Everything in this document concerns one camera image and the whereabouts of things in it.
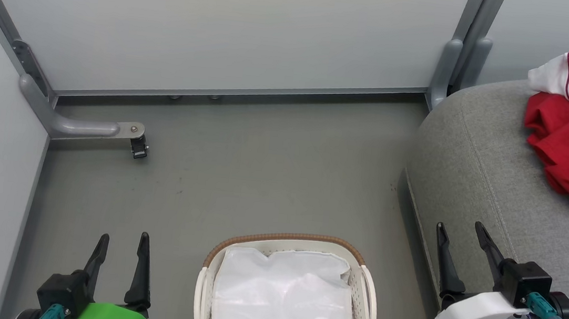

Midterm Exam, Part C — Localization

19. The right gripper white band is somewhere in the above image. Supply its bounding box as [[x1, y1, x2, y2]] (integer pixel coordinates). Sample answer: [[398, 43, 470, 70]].
[[426, 217, 569, 319]]

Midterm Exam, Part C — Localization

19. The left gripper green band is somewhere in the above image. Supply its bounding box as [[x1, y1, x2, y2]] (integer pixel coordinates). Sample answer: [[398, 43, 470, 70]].
[[17, 220, 169, 319]]

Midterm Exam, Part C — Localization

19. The white plastic laundry basket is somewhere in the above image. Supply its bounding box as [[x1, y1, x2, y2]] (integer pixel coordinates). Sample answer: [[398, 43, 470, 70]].
[[192, 223, 386, 319]]

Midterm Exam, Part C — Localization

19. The white basket liner cloth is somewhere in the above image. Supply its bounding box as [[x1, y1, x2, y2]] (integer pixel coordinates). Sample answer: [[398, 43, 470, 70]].
[[210, 241, 363, 319]]

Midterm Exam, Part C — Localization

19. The teal connector left gripper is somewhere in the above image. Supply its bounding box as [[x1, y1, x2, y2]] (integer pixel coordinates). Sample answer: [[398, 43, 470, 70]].
[[35, 302, 67, 319]]

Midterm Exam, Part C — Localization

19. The teal connector gripper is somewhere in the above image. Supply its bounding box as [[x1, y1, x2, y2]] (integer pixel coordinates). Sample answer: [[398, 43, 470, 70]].
[[35, 302, 67, 319], [524, 291, 569, 319]]

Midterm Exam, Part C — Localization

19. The grey fabric sofa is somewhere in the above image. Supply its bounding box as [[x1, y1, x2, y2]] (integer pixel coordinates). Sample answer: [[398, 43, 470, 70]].
[[388, 56, 569, 319]]

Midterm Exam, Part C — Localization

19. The teal connector right gripper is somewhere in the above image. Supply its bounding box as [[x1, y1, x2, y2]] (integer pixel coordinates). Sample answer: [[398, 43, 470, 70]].
[[524, 291, 569, 319]]

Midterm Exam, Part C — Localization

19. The black caster wheel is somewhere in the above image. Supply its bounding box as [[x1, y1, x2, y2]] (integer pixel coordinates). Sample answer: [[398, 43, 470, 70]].
[[129, 134, 150, 161]]

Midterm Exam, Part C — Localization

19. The grey partition foot with caster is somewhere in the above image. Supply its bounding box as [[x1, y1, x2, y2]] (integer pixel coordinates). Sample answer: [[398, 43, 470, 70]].
[[13, 73, 150, 148]]

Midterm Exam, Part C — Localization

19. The grey metal partition foot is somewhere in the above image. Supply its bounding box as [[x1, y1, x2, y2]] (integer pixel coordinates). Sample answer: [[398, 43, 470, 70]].
[[458, 35, 494, 94], [426, 36, 465, 113]]

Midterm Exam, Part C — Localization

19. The grey partition bottom rail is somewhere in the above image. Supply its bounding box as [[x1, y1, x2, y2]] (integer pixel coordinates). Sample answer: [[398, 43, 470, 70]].
[[52, 48, 430, 136]]

